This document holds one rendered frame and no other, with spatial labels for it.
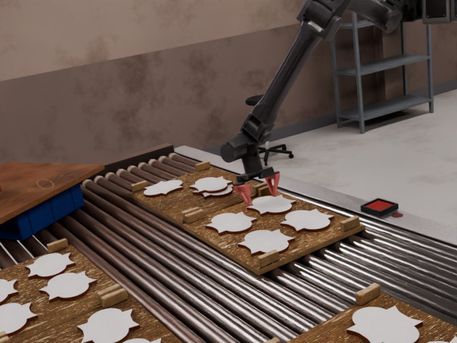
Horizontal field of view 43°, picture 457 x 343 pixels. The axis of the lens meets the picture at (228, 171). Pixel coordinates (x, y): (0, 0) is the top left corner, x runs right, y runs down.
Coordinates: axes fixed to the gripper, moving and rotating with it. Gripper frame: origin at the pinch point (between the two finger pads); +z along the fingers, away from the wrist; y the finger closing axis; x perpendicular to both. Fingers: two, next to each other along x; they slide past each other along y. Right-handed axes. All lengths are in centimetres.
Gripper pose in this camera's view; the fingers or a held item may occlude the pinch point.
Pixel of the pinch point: (261, 199)
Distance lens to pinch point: 182.0
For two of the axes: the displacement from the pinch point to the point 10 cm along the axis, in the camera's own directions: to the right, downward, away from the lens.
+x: -4.9, 0.4, 8.7
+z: 2.6, 9.6, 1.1
